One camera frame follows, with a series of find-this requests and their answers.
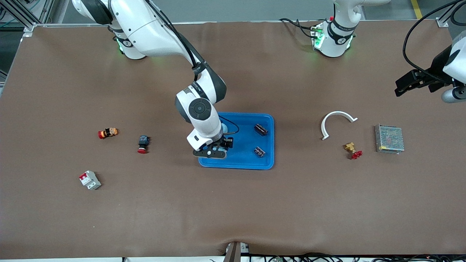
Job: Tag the brass valve red handwheel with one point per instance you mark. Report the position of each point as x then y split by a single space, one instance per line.
350 147

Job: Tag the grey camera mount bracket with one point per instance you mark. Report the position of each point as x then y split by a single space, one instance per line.
233 254

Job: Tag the white circuit breaker red switch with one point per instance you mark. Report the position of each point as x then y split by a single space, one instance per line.
90 180

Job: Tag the brown electrolytic capacitor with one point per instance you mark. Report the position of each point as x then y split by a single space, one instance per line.
259 151
260 130

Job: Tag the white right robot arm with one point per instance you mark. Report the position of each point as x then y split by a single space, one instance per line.
200 109

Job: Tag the white curved plastic clamp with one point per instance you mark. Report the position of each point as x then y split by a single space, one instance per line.
338 113

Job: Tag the aluminium frame rails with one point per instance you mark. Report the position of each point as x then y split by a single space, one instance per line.
27 28

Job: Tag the red push button blue base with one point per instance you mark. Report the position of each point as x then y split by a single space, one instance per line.
142 142

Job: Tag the blue plastic tray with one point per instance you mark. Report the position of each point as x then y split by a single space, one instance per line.
244 142

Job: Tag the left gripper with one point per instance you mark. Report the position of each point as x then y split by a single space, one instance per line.
434 72

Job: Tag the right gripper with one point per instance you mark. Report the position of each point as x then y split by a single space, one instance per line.
226 142

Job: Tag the brown table mat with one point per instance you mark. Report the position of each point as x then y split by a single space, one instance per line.
233 211

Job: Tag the red emergency button orange base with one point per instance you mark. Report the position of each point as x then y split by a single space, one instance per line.
108 133

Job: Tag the metal mesh power supply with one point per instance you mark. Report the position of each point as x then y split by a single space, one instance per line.
389 139

